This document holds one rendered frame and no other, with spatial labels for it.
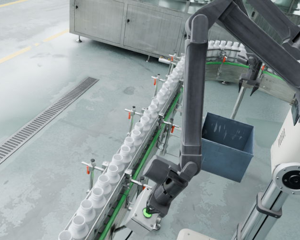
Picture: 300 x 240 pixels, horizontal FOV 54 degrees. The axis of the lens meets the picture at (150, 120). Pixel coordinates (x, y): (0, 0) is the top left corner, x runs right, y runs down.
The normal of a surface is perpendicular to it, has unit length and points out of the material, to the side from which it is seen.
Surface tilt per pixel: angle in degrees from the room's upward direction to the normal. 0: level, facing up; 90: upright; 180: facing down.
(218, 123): 90
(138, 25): 90
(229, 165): 90
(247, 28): 65
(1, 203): 0
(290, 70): 70
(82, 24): 90
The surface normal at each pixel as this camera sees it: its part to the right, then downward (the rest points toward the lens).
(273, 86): -0.58, 0.38
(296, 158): -0.33, 0.64
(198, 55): 0.04, 0.32
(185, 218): 0.16, -0.81
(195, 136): 0.04, 0.07
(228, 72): 0.11, 0.56
